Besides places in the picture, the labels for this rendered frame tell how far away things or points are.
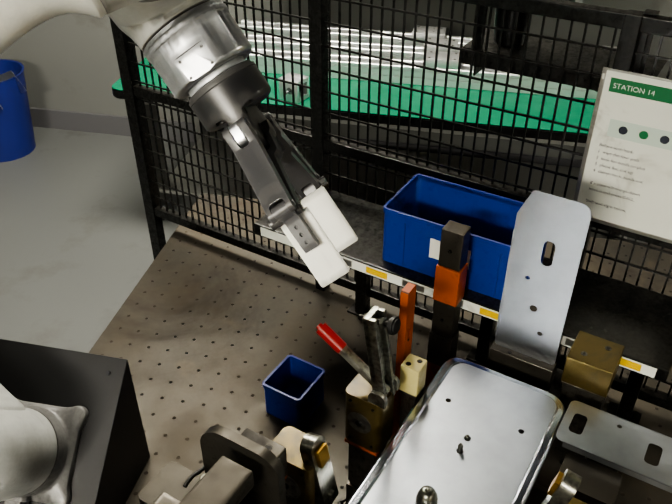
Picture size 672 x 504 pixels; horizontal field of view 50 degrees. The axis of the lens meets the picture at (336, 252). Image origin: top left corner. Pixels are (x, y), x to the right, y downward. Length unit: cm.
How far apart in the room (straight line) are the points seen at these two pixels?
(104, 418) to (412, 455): 58
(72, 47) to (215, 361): 295
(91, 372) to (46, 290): 190
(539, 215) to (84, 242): 267
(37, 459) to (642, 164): 118
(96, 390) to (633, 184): 107
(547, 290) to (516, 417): 22
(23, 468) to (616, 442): 96
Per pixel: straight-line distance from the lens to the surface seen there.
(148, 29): 69
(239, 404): 167
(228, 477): 93
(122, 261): 338
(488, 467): 119
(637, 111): 140
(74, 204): 388
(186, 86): 68
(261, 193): 62
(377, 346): 110
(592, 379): 132
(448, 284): 137
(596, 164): 145
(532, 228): 122
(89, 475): 143
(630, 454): 127
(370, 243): 156
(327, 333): 117
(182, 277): 205
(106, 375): 142
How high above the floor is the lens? 192
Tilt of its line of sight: 36 degrees down
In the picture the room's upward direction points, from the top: straight up
